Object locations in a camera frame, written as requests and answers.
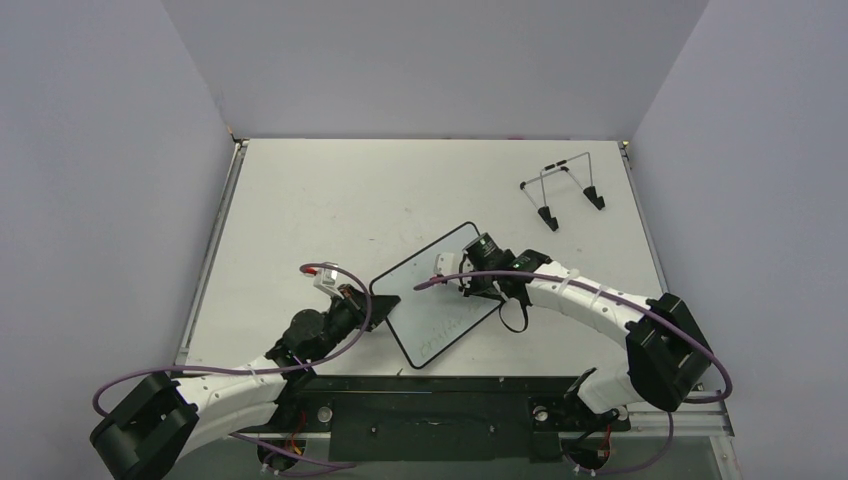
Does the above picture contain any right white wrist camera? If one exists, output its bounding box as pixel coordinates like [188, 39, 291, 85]
[433, 252, 460, 276]

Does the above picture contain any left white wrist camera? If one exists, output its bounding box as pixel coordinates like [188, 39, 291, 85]
[313, 267, 341, 297]

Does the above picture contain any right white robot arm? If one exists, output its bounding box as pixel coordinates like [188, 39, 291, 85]
[434, 233, 712, 427]

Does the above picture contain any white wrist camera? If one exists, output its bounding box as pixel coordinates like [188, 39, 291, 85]
[433, 252, 460, 276]
[313, 267, 341, 297]

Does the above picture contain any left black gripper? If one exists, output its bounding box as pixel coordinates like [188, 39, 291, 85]
[310, 283, 400, 363]

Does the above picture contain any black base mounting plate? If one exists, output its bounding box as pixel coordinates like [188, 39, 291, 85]
[255, 376, 631, 463]

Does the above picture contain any small black-framed whiteboard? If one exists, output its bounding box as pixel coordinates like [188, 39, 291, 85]
[369, 221, 501, 369]

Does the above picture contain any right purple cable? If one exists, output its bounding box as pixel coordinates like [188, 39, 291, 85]
[413, 270, 734, 477]

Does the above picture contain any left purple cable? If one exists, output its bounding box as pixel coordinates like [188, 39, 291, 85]
[91, 263, 375, 478]

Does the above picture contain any wire whiteboard stand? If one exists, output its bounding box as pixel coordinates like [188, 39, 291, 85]
[518, 151, 606, 232]

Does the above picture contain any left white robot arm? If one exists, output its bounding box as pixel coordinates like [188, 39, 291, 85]
[89, 284, 401, 479]

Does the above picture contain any purple cable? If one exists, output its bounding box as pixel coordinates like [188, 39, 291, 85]
[413, 270, 734, 477]
[91, 263, 375, 478]

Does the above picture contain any black loop cable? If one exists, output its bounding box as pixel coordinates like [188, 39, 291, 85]
[498, 296, 533, 335]

